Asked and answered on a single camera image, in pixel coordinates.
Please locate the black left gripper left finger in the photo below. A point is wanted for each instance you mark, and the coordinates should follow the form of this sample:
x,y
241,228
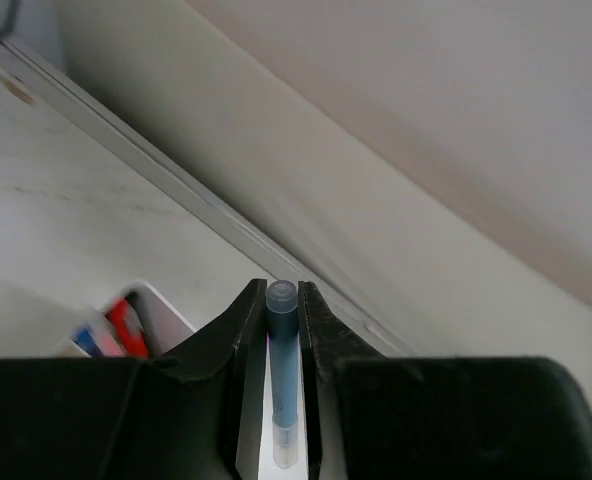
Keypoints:
x,y
192,413

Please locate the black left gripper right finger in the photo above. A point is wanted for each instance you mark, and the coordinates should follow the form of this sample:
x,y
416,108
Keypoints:
x,y
370,416

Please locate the red gel pen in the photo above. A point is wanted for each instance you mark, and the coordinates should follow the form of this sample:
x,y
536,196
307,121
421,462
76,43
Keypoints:
x,y
128,329

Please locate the blue clear pen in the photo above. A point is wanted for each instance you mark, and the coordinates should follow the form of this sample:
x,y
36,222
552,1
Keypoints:
x,y
283,332

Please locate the pink refill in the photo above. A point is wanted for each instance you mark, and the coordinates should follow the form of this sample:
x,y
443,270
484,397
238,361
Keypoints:
x,y
107,344

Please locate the blue gel pen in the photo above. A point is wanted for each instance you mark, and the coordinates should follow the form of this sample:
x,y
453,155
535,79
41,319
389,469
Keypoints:
x,y
83,337

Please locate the white three-compartment organizer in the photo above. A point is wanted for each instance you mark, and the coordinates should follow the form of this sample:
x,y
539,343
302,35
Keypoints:
x,y
164,326

